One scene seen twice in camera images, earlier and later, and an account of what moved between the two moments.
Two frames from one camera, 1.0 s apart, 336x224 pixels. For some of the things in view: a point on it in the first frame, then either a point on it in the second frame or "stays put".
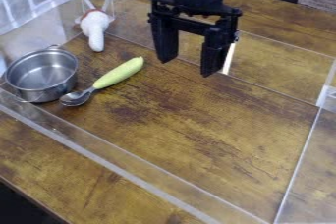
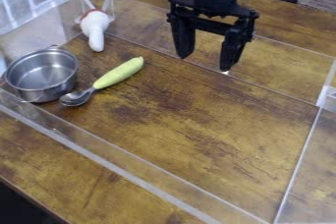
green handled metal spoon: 77,98 stays put
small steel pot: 42,75 stays put
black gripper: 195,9 → 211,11
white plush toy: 94,25 stays put
